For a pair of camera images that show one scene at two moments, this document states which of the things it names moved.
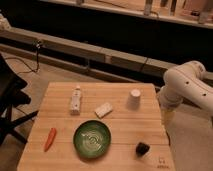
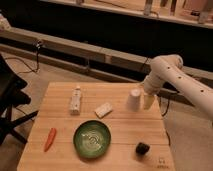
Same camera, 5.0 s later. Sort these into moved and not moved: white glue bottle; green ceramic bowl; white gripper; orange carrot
Moved: white gripper
Not moved: white glue bottle; green ceramic bowl; orange carrot
